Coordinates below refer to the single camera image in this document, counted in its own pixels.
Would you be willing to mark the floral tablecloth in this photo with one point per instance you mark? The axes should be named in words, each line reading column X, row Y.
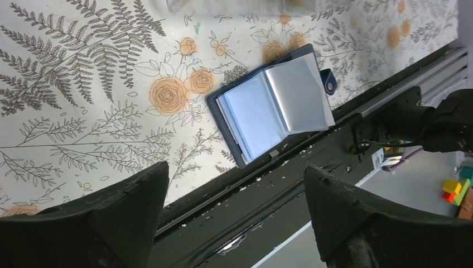
column 93, row 92

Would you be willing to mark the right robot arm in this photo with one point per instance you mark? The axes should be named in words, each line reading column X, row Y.
column 446, row 128

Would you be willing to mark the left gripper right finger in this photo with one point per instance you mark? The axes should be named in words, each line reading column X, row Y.
column 356, row 228

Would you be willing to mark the clear plastic card box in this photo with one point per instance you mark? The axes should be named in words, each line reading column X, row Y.
column 250, row 7

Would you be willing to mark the colourful toy blocks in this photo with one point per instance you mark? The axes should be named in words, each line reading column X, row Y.
column 459, row 192

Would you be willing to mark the blue leather card holder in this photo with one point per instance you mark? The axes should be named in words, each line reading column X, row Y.
column 258, row 111

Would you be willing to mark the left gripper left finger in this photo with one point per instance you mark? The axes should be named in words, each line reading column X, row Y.
column 113, row 227

